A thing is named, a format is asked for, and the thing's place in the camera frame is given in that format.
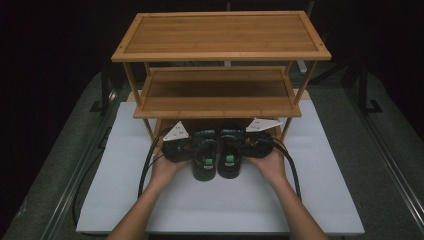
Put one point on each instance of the person's left hand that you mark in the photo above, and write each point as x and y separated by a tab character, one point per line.
164	171

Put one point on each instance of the black metal stand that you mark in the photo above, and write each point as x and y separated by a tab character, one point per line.
105	90
364	90

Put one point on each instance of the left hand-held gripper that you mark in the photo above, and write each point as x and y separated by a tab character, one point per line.
178	150

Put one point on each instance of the person's right hand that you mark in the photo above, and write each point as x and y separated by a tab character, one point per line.
273	168

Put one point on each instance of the aluminium table rail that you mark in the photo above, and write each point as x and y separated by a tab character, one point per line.
80	180
390	160

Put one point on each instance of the three-tier wooden shoe rack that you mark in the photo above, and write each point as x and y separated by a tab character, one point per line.
220	36

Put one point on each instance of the white table mat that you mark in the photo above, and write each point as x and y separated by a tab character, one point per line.
226	206

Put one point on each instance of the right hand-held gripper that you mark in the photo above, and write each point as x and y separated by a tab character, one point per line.
258	145

